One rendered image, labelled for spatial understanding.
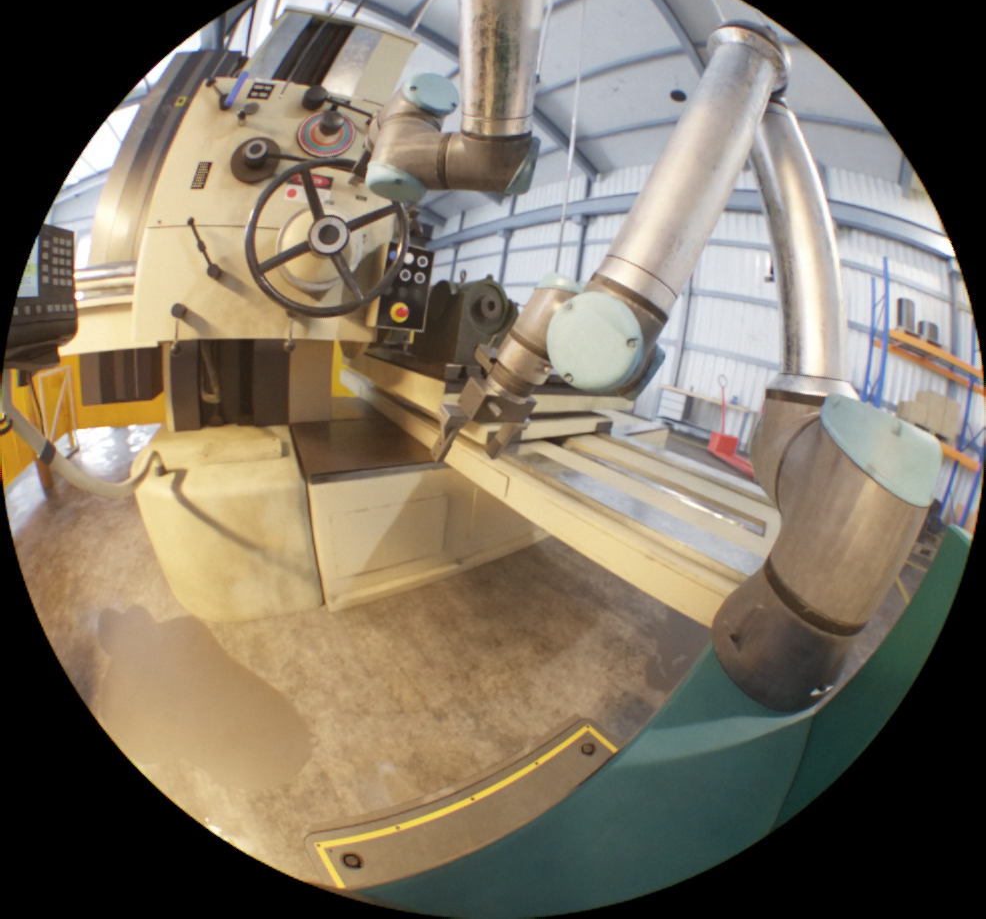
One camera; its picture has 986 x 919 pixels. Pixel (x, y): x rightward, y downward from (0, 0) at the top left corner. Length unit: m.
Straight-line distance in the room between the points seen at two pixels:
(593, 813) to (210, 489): 1.12
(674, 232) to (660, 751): 0.42
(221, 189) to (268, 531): 1.05
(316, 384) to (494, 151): 1.41
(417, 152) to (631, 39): 7.59
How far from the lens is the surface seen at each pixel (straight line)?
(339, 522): 1.21
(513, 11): 0.39
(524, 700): 1.25
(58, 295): 0.80
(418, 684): 1.23
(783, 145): 0.58
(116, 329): 1.37
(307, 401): 1.66
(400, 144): 0.48
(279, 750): 1.19
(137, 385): 1.76
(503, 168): 0.44
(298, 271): 0.85
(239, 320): 0.95
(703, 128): 0.39
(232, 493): 1.12
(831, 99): 8.54
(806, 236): 0.50
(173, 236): 1.03
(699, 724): 0.32
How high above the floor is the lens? 1.09
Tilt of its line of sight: 15 degrees down
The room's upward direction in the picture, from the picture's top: 9 degrees clockwise
